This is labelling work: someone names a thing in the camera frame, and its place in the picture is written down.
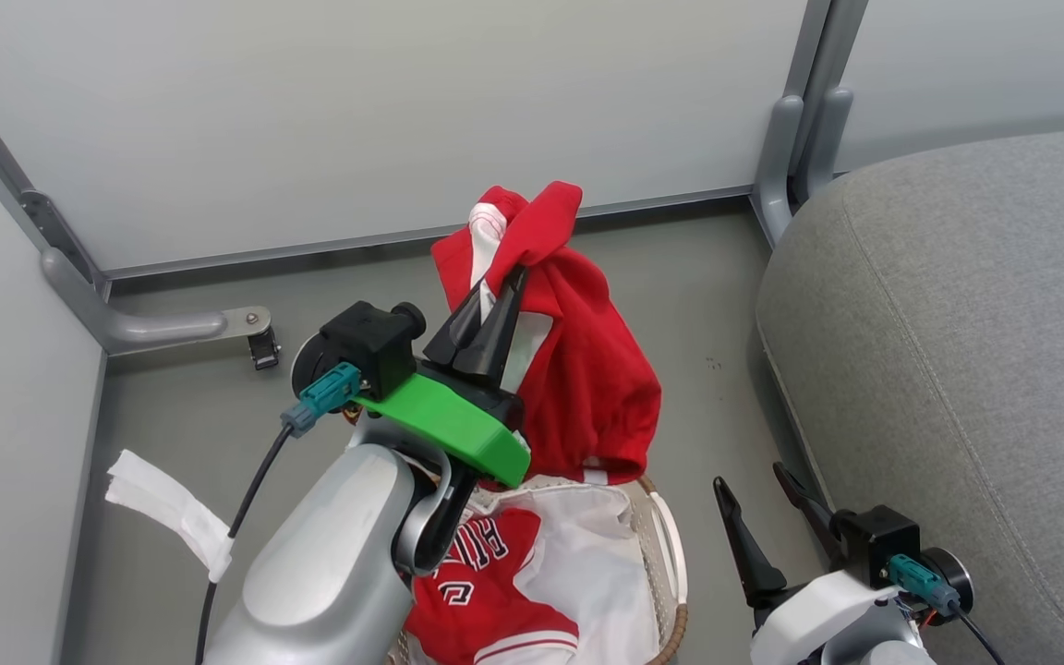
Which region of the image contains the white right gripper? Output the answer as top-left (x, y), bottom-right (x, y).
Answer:
top-left (712, 462), bottom-right (904, 665)

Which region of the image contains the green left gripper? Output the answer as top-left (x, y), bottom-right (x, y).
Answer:
top-left (354, 266), bottom-right (531, 488)

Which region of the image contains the plain red garment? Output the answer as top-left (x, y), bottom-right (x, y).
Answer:
top-left (430, 181), bottom-right (663, 488)

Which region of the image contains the red jersey with print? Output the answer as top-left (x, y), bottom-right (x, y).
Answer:
top-left (401, 506), bottom-right (581, 665)

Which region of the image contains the cream basket with brown rim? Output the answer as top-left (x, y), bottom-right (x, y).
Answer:
top-left (384, 469), bottom-right (690, 665)

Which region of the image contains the white basket liner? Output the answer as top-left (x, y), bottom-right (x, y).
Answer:
top-left (458, 482), bottom-right (664, 665)

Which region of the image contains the black caster wheel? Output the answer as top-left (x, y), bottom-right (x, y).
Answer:
top-left (247, 327), bottom-right (283, 371)

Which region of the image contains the grey fabric sofa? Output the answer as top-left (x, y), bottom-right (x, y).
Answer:
top-left (756, 124), bottom-right (1064, 665)

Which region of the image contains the white paper strip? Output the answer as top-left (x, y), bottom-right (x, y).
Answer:
top-left (105, 449), bottom-right (235, 584)

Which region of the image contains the grey double partition foot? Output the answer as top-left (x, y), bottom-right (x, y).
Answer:
top-left (751, 0), bottom-right (868, 247)

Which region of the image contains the black cable with teal plug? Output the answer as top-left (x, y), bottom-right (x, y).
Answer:
top-left (887, 553), bottom-right (1007, 665)
top-left (194, 362), bottom-right (369, 665)

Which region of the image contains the grey partition foot with bracket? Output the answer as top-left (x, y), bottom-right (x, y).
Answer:
top-left (19, 189), bottom-right (274, 357)

